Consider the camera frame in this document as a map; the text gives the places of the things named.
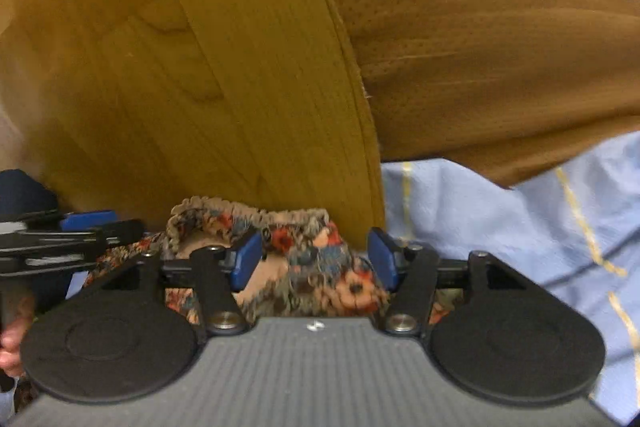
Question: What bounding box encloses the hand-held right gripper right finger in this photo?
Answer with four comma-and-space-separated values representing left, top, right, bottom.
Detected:
367, 228, 532, 337

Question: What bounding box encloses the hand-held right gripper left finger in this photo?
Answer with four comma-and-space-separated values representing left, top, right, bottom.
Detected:
95, 231, 264, 337

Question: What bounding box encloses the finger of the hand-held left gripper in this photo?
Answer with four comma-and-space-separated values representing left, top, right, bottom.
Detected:
0, 209, 119, 234
0, 219, 147, 279

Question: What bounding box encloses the navy blue garment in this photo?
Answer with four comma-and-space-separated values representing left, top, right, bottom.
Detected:
0, 169, 62, 222

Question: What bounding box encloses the wooden headboard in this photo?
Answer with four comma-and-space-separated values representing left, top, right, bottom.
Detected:
0, 0, 387, 253

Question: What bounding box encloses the person's left hand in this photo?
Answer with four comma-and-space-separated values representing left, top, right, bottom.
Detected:
0, 294, 38, 379

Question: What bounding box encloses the light blue striped bedsheet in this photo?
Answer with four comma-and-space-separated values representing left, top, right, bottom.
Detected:
0, 134, 640, 427

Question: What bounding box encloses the floral print shirt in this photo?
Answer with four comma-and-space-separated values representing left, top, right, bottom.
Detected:
15, 196, 453, 413

